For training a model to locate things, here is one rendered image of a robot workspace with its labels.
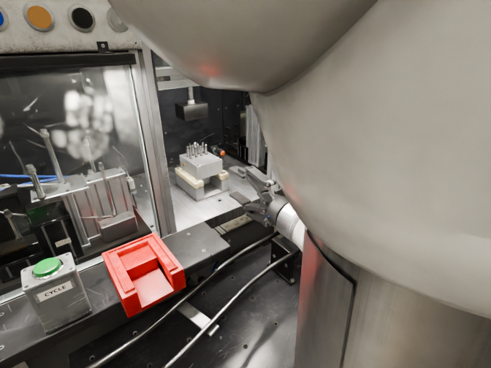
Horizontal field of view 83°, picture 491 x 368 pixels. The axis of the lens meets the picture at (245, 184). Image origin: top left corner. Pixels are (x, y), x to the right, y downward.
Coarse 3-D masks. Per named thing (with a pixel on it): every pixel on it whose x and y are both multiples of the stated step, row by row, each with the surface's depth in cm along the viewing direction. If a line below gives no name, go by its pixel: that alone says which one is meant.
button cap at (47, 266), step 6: (48, 258) 50; (54, 258) 50; (42, 264) 49; (48, 264) 49; (54, 264) 49; (60, 264) 50; (36, 270) 48; (42, 270) 48; (48, 270) 48; (54, 270) 49; (42, 276) 48
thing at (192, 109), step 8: (192, 88) 86; (192, 96) 87; (176, 104) 88; (184, 104) 86; (192, 104) 86; (200, 104) 87; (176, 112) 89; (184, 112) 85; (192, 112) 87; (200, 112) 88; (184, 120) 86
